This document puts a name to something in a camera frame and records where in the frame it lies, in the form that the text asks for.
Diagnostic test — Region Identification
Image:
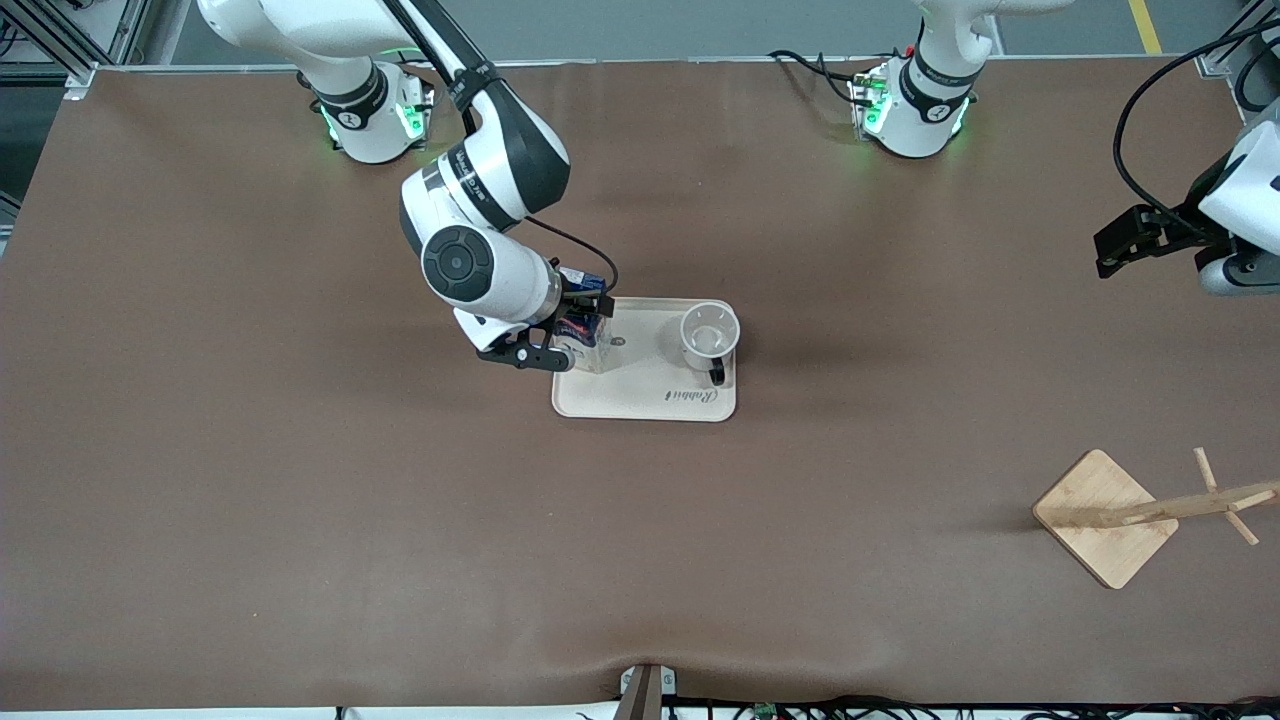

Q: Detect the blue milk carton green cap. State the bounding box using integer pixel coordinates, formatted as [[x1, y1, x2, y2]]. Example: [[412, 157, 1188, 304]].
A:
[[553, 264, 613, 376]]

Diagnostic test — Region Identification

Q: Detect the white smiley mug black handle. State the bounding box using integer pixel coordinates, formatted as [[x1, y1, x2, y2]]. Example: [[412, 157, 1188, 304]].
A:
[[680, 302, 742, 388]]

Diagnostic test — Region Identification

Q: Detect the cream rabbit print tray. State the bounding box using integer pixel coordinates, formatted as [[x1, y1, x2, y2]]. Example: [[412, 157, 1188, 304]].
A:
[[551, 296, 738, 423]]

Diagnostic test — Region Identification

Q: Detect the bamboo mug tree stand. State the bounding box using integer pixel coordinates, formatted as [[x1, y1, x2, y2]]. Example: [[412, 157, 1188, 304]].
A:
[[1033, 447, 1280, 590]]

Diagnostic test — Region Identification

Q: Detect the left arm base cable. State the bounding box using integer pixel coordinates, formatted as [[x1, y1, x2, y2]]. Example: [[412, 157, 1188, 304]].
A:
[[768, 48, 871, 106]]

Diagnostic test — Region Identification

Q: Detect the table edge metal bracket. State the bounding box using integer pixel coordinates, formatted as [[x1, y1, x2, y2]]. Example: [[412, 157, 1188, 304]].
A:
[[618, 662, 678, 720]]

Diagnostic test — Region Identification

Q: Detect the aluminium frame profile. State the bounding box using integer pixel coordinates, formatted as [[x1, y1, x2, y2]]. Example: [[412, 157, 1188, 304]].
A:
[[0, 0, 151, 96]]

